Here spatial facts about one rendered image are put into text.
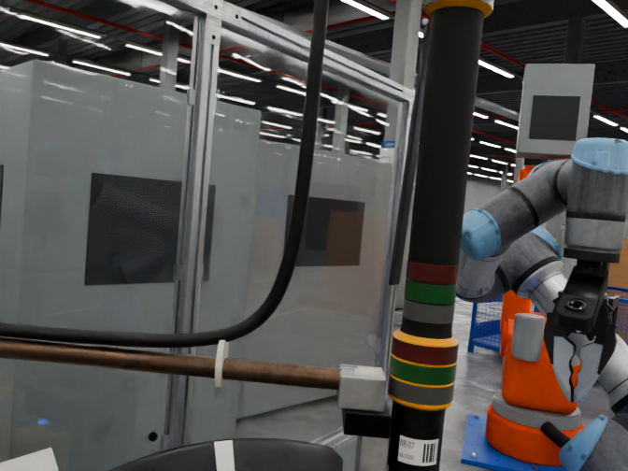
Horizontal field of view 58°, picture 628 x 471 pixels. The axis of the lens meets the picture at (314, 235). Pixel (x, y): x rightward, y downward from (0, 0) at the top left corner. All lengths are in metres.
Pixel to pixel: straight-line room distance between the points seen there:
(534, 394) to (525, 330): 0.46
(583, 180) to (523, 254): 0.44
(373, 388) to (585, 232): 0.53
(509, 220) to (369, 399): 0.56
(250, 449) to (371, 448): 0.21
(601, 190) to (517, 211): 0.12
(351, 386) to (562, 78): 4.08
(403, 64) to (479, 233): 6.58
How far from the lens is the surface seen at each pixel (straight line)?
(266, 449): 0.59
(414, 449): 0.40
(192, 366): 0.40
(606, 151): 0.86
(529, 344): 4.22
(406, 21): 7.57
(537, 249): 1.29
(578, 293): 0.82
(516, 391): 4.36
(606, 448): 1.17
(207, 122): 1.18
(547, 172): 0.94
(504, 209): 0.90
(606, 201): 0.85
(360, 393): 0.39
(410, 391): 0.38
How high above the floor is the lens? 1.66
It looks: 3 degrees down
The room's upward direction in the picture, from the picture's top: 5 degrees clockwise
